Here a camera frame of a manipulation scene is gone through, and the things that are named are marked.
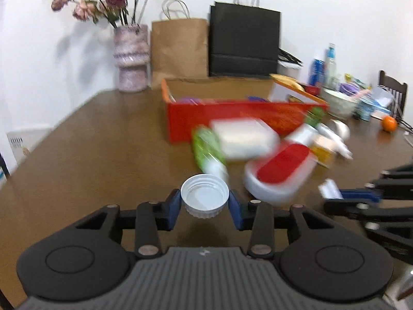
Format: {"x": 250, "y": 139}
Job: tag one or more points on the blue drink can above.
{"x": 317, "y": 71}

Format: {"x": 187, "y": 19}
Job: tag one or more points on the brown paper bag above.
{"x": 179, "y": 51}

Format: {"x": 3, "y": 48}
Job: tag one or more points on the blue and white packet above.
{"x": 367, "y": 109}

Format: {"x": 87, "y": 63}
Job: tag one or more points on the colourful candy wrappers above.
{"x": 353, "y": 79}

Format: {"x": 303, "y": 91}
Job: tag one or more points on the yellow mug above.
{"x": 285, "y": 81}

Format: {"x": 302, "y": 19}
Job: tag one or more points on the small white bottle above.
{"x": 334, "y": 140}

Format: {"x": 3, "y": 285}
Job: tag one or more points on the small red box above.
{"x": 311, "y": 89}

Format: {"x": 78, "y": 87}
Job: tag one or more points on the white rectangular plastic container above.
{"x": 245, "y": 139}

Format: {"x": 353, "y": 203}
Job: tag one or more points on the clear bottle with blue cap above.
{"x": 330, "y": 63}

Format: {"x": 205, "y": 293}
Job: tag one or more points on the white bottle with green cap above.
{"x": 303, "y": 134}

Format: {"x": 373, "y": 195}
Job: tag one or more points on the white ceramic bowl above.
{"x": 338, "y": 102}

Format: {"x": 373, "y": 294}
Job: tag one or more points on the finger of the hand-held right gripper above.
{"x": 358, "y": 195}
{"x": 348, "y": 208}

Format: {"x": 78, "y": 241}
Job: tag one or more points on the speckled pink vase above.
{"x": 132, "y": 61}

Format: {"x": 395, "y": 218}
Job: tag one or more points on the green plastic bottle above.
{"x": 206, "y": 148}

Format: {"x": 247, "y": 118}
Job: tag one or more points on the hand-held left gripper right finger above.
{"x": 235, "y": 210}

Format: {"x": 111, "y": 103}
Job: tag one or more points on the small white packet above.
{"x": 329, "y": 190}

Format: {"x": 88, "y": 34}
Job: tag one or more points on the white rounded gadget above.
{"x": 342, "y": 128}

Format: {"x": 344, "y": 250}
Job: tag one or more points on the white ribbed screw cap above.
{"x": 204, "y": 197}

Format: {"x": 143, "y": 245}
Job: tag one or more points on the purple plastic toy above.
{"x": 348, "y": 87}

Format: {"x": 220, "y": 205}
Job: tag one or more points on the red cardboard box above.
{"x": 200, "y": 119}

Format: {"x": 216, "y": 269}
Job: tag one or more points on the black paper bag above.
{"x": 243, "y": 38}

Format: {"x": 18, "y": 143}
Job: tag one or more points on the black and silver appliance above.
{"x": 288, "y": 57}

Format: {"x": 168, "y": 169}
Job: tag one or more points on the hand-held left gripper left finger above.
{"x": 174, "y": 207}

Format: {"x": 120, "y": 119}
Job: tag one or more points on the white container with red lid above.
{"x": 280, "y": 164}

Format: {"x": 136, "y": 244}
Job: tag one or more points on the orange fruit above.
{"x": 388, "y": 123}

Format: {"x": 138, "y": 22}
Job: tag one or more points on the dark wooden chair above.
{"x": 392, "y": 92}

